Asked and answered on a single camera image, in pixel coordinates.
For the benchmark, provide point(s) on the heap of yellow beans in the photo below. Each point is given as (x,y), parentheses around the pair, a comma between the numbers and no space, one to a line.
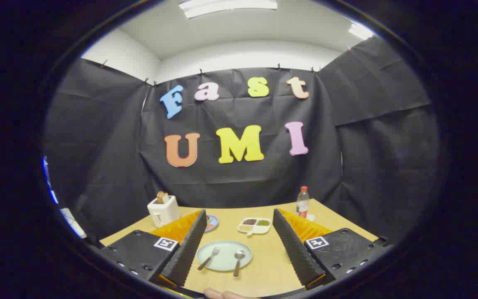
(245,228)

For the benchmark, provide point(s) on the small ceiling light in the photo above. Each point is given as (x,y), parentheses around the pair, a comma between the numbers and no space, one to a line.
(360,31)

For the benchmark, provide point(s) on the white toaster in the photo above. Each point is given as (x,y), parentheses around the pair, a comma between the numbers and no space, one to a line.
(165,212)

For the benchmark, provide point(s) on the long ceiling light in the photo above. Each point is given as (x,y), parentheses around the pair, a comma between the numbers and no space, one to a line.
(228,6)

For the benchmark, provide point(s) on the heap of dark red beans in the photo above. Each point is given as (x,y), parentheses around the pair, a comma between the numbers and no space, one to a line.
(249,221)

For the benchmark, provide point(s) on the blue plate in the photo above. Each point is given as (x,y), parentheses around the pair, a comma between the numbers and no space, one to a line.
(213,224)

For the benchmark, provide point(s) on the pale green plate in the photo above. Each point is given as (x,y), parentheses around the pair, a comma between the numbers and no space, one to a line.
(224,261)

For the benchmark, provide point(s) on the heap of green beans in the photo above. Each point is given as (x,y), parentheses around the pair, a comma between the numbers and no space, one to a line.
(263,222)

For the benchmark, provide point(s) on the clear bottle with red cap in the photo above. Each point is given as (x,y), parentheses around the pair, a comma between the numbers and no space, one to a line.
(302,203)

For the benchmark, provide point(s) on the toasted bread slice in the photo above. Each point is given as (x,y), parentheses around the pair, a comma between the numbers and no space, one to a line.
(162,197)

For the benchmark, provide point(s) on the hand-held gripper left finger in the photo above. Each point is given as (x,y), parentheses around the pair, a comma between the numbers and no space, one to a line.
(189,249)

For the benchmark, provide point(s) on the white divided dish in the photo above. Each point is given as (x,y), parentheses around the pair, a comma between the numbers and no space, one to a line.
(254,227)

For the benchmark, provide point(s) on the white square coaster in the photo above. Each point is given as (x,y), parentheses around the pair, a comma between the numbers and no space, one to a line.
(311,217)

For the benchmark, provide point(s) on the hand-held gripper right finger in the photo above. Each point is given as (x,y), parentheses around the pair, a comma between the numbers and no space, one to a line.
(295,249)

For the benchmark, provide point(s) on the black backdrop cloth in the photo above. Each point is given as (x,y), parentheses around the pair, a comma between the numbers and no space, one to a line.
(243,182)

